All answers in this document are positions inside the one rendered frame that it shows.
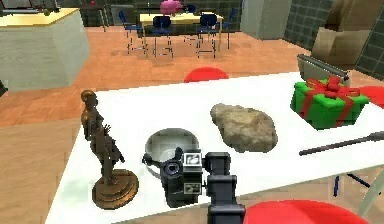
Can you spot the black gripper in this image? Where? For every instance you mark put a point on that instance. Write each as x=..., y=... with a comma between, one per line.
x=173, y=180

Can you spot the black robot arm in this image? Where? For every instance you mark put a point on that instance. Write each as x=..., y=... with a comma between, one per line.
x=221, y=186

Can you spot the white bowl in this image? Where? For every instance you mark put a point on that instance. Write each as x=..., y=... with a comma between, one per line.
x=166, y=140

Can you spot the bronze figurine statue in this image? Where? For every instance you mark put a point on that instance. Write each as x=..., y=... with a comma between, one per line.
x=101, y=140

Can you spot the white table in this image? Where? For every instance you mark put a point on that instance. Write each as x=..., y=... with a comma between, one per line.
x=173, y=106

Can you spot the brown bread loaf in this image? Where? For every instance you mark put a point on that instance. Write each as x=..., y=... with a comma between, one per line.
x=246, y=128

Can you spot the red chair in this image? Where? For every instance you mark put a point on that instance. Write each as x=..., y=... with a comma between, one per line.
x=375, y=95
x=300, y=213
x=206, y=75

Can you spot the blue chair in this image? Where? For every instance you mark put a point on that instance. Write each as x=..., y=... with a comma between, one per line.
x=162, y=24
x=207, y=22
x=128, y=26
x=229, y=23

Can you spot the yellow dining table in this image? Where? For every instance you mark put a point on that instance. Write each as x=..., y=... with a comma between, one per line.
x=181, y=19

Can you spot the pink round object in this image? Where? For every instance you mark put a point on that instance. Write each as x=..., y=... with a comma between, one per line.
x=170, y=6

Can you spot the white counter yellow top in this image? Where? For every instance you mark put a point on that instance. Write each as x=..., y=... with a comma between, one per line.
x=36, y=50

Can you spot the green gift box red ribbon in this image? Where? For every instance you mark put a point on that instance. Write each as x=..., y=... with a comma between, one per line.
x=325, y=106

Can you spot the black baseball bat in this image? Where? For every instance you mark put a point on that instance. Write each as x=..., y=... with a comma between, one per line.
x=336, y=145

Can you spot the grey fridge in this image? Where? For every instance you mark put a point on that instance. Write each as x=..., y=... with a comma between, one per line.
x=266, y=18

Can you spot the grey laptop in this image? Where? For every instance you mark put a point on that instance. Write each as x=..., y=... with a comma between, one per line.
x=316, y=68

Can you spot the brown cardboard box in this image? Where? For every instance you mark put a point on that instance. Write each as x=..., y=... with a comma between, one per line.
x=340, y=46
x=356, y=15

